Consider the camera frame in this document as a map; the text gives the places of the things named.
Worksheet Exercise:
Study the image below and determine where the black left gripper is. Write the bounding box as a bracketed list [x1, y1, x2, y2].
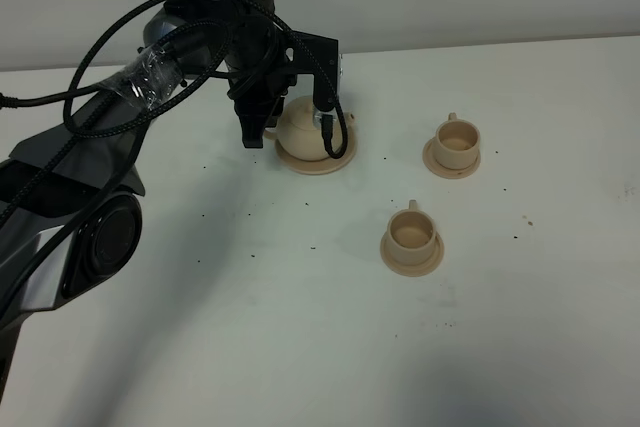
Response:
[224, 16, 296, 149]

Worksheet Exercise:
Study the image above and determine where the beige ceramic teapot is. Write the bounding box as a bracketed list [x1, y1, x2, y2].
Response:
[263, 95, 332, 162]

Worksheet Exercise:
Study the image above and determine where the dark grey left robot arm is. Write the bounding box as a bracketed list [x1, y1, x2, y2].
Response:
[1, 0, 292, 374]

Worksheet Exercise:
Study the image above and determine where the beige teapot saucer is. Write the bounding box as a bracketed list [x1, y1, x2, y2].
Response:
[274, 127, 357, 175]

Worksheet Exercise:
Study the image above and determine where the beige far cup saucer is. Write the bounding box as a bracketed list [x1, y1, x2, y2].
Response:
[422, 139, 481, 180]

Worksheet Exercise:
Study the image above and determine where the beige cup saucer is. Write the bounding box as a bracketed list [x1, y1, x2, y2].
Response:
[380, 234, 445, 277]
[422, 139, 481, 180]

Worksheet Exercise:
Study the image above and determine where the beige near teacup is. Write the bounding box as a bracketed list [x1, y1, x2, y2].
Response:
[385, 199, 439, 265]

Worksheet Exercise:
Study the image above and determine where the beige teacup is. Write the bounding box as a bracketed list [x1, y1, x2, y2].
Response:
[432, 113, 480, 170]
[385, 199, 439, 265]

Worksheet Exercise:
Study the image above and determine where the beige far teacup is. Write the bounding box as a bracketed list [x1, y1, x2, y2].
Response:
[432, 113, 480, 170]

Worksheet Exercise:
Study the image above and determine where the beige near cup saucer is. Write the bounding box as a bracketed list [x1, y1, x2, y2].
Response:
[380, 234, 445, 277]

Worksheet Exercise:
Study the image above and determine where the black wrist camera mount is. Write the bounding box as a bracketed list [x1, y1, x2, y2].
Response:
[287, 31, 340, 113]

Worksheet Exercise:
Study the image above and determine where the black braided cable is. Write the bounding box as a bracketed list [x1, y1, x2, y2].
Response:
[0, 0, 350, 221]

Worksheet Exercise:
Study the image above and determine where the black smooth cable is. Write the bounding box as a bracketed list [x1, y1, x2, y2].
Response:
[0, 21, 281, 328]

